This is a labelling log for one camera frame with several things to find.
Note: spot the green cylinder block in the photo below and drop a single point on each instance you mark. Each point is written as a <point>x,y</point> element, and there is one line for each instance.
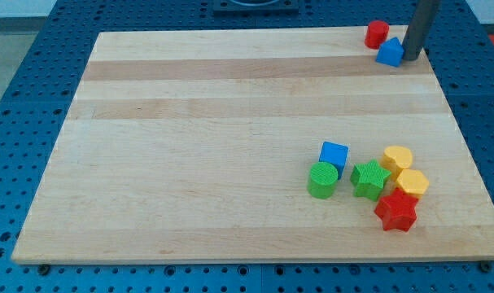
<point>322,180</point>

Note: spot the blue cube block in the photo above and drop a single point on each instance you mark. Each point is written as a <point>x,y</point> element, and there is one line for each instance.
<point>335,154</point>

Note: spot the wooden board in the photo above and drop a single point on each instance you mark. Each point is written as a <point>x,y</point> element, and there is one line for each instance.
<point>187,147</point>

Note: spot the green star block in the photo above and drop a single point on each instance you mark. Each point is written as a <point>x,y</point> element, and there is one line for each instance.
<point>369,179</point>

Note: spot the yellow heart block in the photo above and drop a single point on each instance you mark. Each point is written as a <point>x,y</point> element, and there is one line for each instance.
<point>395,159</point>

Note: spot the red star block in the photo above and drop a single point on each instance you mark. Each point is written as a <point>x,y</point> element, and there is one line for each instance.
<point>397,211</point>

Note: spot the yellow hexagon block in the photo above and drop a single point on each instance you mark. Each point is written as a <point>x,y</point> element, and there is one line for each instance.
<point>412,182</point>

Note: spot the blue triangular prism block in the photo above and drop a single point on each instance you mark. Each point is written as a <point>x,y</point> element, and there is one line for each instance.
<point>390,53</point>

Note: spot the red cylinder block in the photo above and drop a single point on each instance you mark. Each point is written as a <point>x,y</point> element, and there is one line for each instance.
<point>376,34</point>

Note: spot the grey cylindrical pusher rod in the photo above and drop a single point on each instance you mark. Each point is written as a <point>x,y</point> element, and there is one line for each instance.
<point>419,28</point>

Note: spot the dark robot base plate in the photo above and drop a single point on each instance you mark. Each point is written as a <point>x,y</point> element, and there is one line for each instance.
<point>221,7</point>

